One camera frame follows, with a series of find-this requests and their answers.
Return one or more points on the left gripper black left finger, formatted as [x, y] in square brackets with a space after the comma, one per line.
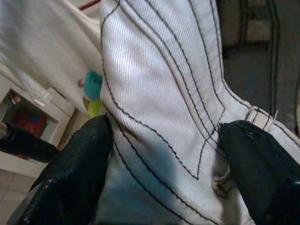
[70, 182]

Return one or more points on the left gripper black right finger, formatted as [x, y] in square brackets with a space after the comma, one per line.
[269, 182]

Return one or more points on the white denim jeans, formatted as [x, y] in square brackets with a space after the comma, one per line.
[152, 82]

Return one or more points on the red plastic hanger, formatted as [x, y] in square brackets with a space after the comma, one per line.
[89, 4]

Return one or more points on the white glass-door cabinet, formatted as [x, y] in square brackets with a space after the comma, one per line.
[61, 112]

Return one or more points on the white printed t-shirt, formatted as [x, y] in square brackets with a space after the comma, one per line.
[35, 47]

